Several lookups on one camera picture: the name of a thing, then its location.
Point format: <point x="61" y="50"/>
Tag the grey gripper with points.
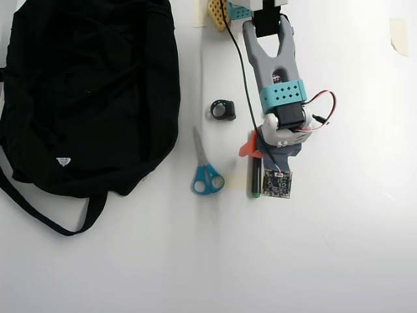
<point x="248" y="148"/>

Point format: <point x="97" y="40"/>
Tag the green marker with black barrel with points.
<point x="256" y="176"/>

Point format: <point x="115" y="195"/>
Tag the grey teal white robot arm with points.
<point x="270" y="65"/>

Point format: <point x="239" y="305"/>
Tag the black fabric bag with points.
<point x="81" y="98"/>

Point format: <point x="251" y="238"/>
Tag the beige masking tape strip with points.
<point x="236" y="181"/>
<point x="199" y="13"/>
<point x="400" y="36"/>

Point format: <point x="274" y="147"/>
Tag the yellow perforated base piece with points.
<point x="216" y="14"/>

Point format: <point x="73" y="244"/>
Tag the camera circuit board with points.
<point x="277" y="184"/>

